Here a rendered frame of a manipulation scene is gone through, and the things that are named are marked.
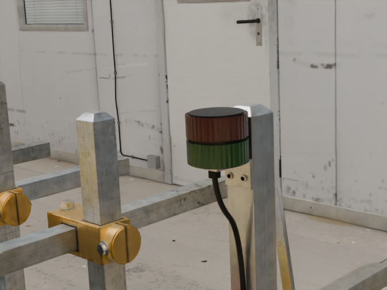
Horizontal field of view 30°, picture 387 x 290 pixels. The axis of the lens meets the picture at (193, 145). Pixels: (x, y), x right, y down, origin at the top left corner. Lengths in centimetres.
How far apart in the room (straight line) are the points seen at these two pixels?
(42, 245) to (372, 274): 45
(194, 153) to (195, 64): 381
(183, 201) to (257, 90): 312
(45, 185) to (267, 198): 56
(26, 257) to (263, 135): 35
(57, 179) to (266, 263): 56
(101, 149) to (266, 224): 26
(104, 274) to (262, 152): 31
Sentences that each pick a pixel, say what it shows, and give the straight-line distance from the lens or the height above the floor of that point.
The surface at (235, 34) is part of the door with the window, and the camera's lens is 423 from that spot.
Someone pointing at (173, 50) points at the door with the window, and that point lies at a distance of 460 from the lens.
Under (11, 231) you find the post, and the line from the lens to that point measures 114.
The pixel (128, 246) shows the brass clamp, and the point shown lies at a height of 94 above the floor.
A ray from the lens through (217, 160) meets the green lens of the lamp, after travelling 67.
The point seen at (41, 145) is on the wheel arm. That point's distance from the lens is 150.
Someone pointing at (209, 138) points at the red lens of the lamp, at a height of 112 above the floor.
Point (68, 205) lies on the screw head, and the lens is 99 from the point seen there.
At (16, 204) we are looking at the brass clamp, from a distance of 111.
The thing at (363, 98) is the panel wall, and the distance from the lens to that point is 376.
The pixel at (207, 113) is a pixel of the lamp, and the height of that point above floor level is 114.
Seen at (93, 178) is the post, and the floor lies 103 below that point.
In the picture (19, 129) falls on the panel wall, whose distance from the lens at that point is 618.
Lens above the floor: 125
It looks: 12 degrees down
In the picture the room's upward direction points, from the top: 3 degrees counter-clockwise
